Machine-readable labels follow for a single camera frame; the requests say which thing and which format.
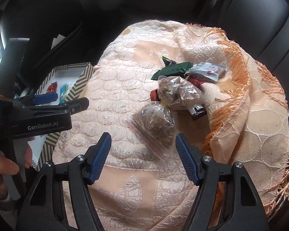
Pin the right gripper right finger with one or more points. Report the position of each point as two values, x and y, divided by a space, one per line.
241 209

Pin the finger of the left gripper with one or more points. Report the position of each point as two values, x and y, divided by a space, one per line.
76 105
32 100

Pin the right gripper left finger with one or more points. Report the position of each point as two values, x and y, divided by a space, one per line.
44 208

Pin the zip bag of nuts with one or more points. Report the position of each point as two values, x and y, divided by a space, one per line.
155 125

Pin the small green black packet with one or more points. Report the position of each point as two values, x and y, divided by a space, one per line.
168 62

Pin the clear bag of brown snacks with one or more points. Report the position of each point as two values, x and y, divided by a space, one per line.
182 106

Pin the dark green snack packet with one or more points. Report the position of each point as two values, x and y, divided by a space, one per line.
173 70

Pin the dark chocolate bar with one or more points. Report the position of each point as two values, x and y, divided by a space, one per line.
197 112

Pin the white barcode snack packet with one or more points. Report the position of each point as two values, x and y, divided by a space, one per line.
209 71

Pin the red candy wrapper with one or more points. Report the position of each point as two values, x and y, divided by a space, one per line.
175 90

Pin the person's left hand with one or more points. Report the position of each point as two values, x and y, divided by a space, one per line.
7 167

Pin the red snack in box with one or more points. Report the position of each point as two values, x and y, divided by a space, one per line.
52 88

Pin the blue candy in box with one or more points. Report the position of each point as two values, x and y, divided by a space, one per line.
64 90

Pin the striped cardboard box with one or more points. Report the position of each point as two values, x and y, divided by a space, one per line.
78 75

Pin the white paper sheet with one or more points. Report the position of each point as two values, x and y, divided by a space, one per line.
57 40

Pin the black car seat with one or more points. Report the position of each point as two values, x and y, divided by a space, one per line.
259 27

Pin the peach embroidered fringed cloth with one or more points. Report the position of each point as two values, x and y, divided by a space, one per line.
246 122

